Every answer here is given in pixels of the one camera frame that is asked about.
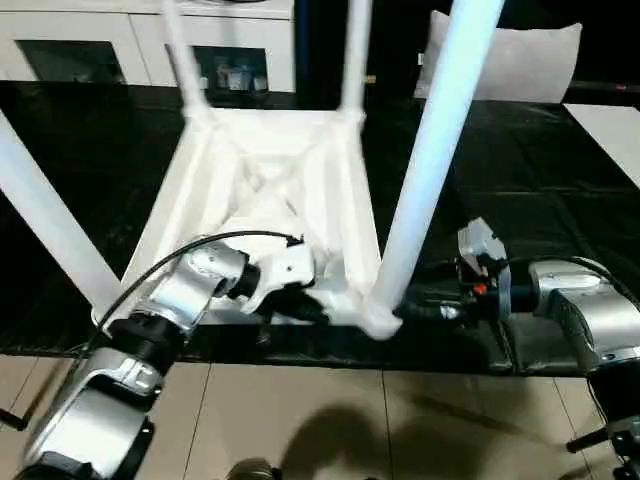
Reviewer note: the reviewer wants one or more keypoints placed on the white flat panel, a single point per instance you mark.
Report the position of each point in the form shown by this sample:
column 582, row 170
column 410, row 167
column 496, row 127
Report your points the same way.
column 612, row 135

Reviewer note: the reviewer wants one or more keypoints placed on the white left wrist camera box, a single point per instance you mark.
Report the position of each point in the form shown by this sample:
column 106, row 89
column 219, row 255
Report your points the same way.
column 285, row 265

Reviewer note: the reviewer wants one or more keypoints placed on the black stand leg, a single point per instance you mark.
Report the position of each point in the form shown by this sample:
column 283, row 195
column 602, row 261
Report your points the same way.
column 600, row 438
column 12, row 420

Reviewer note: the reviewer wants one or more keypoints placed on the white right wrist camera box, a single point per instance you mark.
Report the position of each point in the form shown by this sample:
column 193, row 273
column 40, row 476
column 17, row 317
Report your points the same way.
column 480, row 245

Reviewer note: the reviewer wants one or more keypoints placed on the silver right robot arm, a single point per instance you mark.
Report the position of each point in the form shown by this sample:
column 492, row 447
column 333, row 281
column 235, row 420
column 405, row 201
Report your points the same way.
column 590, row 320

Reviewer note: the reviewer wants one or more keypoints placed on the black work mat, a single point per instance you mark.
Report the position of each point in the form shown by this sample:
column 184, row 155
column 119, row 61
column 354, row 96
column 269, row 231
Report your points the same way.
column 540, row 170

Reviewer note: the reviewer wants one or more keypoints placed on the white plastic table leg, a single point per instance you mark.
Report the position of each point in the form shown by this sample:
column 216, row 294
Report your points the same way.
column 50, row 215
column 440, row 150
column 355, row 55
column 185, row 60

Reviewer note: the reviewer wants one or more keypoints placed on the white cabinet with glass doors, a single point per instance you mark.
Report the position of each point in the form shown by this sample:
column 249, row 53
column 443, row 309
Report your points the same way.
column 100, row 40

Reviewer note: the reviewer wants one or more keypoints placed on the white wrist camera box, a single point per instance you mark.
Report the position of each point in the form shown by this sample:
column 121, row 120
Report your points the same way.
column 285, row 265
column 480, row 245

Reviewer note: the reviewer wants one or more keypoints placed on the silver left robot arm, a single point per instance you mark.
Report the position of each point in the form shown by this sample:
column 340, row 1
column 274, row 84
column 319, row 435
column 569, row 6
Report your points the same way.
column 150, row 330

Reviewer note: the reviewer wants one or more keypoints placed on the black left robot foot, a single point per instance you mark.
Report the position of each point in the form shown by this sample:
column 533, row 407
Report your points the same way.
column 252, row 470

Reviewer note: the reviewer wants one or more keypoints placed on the grey pillow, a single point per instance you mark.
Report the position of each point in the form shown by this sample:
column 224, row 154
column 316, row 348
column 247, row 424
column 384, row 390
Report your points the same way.
column 530, row 60

